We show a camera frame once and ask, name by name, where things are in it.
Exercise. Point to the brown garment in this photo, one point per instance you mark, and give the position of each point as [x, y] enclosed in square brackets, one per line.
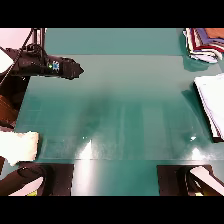
[215, 32]

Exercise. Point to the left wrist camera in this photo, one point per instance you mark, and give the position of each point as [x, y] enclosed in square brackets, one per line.
[36, 48]

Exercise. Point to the stack of folded clothes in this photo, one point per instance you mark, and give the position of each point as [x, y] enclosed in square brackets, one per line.
[203, 55]

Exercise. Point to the white garment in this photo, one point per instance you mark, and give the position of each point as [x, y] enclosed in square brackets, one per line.
[18, 146]

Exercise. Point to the purple garment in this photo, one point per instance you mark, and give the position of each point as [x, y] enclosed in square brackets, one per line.
[204, 38]

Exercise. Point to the light blue shirt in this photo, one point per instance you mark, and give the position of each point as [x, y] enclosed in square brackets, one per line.
[213, 100]

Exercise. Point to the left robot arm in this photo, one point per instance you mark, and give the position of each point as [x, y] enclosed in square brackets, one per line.
[30, 65]

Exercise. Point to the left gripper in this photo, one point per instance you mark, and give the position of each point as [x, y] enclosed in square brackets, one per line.
[71, 69]

